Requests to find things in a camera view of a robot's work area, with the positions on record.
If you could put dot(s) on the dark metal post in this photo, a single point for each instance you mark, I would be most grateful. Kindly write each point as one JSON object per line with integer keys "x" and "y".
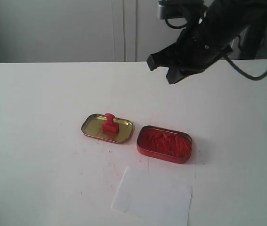
{"x": 252, "y": 41}

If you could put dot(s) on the white cabinet doors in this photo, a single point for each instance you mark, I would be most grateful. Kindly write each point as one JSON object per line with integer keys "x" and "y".
{"x": 81, "y": 30}

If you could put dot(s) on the red rubber stamp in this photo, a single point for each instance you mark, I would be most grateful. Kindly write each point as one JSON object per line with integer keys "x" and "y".
{"x": 109, "y": 124}

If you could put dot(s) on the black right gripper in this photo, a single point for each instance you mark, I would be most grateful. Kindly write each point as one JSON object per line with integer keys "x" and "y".
{"x": 197, "y": 48}

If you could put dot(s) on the gold tin lid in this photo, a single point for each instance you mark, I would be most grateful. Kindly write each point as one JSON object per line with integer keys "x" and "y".
{"x": 92, "y": 127}

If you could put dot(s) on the white paper sheet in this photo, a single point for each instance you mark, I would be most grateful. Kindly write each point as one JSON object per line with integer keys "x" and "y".
{"x": 158, "y": 198}

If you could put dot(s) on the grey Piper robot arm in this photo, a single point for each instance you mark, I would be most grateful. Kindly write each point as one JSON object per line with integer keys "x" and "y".
{"x": 239, "y": 13}

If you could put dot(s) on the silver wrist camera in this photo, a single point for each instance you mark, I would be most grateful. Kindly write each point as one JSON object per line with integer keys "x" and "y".
{"x": 173, "y": 9}

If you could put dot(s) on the red ink pad tin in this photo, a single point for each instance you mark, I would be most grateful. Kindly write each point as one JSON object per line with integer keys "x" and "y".
{"x": 165, "y": 144}

